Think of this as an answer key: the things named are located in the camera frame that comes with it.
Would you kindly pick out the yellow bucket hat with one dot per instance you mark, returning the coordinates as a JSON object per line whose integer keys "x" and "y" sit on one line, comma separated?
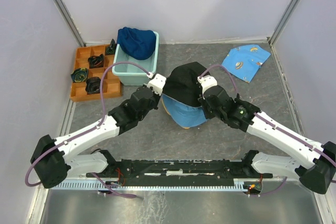
{"x": 170, "y": 114}

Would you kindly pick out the black hat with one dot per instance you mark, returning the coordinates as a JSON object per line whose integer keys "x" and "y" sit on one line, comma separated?
{"x": 182, "y": 84}

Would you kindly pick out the blue bucket hat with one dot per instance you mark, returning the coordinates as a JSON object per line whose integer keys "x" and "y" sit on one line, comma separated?
{"x": 184, "y": 115}

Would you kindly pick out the navy blue hat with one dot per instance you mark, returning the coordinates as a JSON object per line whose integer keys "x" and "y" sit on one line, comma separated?
{"x": 138, "y": 44}

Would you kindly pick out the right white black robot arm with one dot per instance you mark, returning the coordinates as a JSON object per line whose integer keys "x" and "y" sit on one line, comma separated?
{"x": 310, "y": 162}

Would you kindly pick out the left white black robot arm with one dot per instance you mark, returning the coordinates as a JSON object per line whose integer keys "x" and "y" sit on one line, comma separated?
{"x": 54, "y": 160}

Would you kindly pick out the light green plastic bin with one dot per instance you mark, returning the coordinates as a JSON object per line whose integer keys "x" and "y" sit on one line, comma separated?
{"x": 132, "y": 72}

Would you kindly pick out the dark green leaf rolled tie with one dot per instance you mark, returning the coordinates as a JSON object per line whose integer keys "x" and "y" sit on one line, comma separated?
{"x": 110, "y": 50}

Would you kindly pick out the black orange floral rolled tie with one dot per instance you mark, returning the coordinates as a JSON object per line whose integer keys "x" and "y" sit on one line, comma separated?
{"x": 96, "y": 61}

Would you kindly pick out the blue patterned hat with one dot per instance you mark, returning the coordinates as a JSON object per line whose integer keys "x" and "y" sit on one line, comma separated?
{"x": 245, "y": 61}

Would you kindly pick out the navy yellow floral rolled tie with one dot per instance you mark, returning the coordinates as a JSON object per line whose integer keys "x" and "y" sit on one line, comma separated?
{"x": 79, "y": 75}

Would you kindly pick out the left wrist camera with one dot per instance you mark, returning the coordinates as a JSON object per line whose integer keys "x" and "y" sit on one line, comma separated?
{"x": 156, "y": 82}

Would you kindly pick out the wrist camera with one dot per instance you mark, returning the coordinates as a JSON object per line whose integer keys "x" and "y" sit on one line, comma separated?
{"x": 207, "y": 82}
{"x": 156, "y": 82}

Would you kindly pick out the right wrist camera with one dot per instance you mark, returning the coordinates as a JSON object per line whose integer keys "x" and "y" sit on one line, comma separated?
{"x": 207, "y": 82}

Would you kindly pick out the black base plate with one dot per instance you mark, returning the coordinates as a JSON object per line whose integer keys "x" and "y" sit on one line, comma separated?
{"x": 216, "y": 172}

